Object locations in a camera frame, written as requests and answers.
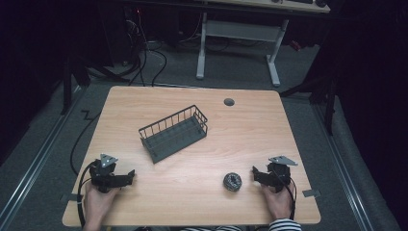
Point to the white-legged desk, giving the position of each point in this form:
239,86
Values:
240,32

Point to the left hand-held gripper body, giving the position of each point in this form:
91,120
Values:
104,178

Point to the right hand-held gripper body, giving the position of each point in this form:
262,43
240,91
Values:
276,174

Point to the person's striped clothing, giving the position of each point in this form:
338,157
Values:
211,228

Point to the black metal stand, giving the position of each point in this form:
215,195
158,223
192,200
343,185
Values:
72,83
324,96

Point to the person's right hand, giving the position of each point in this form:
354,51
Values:
278,203

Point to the table grommet hole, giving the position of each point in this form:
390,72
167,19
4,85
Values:
229,102

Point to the person's left hand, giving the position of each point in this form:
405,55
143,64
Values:
96,205

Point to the person's striped sleeve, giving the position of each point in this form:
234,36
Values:
285,225

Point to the grey tape strip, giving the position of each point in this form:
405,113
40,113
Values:
69,197
311,193

